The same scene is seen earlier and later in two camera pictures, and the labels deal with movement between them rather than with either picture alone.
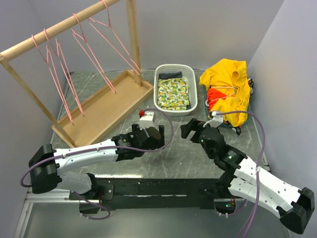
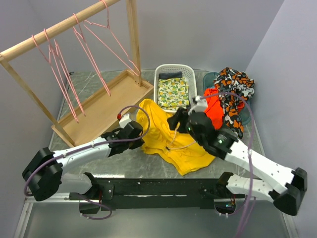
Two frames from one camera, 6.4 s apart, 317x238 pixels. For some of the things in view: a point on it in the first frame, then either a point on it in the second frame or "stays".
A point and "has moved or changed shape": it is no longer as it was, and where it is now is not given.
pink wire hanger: [133, 62] has moved or changed shape
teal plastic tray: [227, 124] → [246, 113]
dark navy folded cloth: [169, 75] stays
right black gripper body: [196, 138] → [183, 127]
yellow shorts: [229, 77] → [168, 145]
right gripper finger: [186, 129] → [174, 121]
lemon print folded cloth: [173, 94] stays
